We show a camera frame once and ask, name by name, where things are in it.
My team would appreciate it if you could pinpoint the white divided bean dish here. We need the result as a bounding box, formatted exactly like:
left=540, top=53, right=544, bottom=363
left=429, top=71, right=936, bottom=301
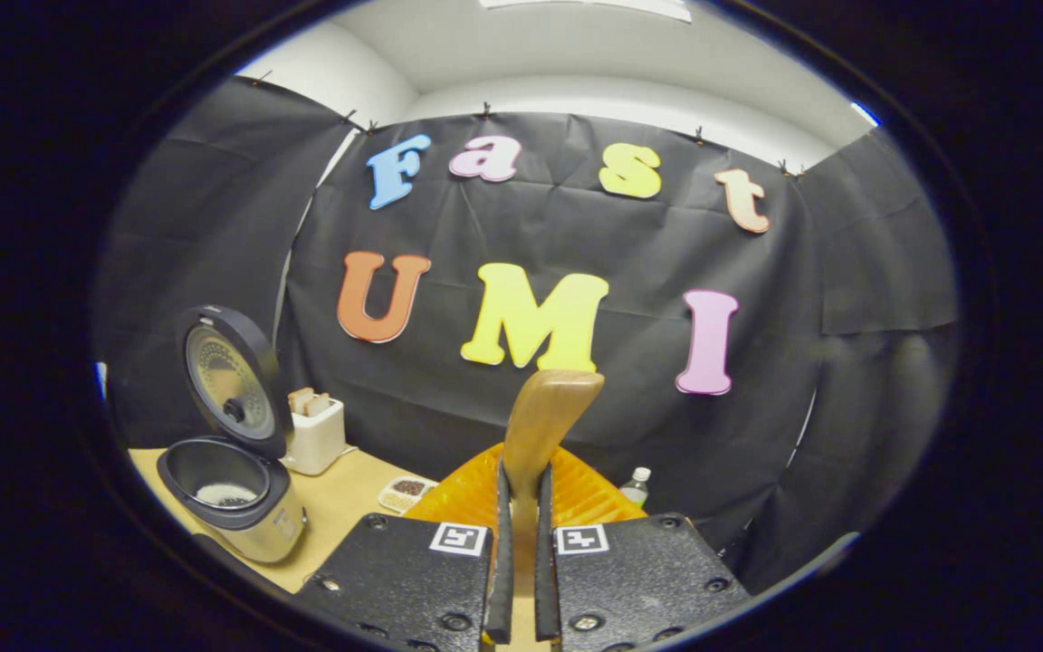
left=378, top=476, right=438, bottom=514

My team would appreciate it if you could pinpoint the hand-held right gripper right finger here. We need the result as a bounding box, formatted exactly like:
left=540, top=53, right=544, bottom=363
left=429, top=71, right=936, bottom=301
left=535, top=444, right=751, bottom=652

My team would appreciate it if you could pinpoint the black silver rice cooker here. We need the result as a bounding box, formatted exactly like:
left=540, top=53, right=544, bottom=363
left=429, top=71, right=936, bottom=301
left=157, top=304, right=310, bottom=564

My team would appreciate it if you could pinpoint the long ceiling light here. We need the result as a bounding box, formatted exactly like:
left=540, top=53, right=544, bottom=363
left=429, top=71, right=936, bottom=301
left=481, top=0, right=694, bottom=24

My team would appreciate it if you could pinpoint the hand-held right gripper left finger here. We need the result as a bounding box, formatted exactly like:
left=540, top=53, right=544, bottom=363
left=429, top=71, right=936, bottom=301
left=291, top=444, right=515, bottom=652

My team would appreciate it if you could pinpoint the black backdrop cloth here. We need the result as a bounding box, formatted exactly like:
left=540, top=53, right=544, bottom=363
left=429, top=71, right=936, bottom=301
left=91, top=77, right=962, bottom=594

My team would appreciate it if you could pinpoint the white toaster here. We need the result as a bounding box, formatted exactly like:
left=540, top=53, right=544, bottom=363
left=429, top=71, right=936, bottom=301
left=289, top=398, right=348, bottom=476

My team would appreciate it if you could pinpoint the green drink bottle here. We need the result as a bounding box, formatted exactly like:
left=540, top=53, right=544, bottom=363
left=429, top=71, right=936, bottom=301
left=619, top=466, right=652, bottom=508

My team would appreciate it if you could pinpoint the wooden spoon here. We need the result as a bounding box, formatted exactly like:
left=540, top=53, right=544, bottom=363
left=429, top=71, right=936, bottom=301
left=502, top=369, right=606, bottom=652

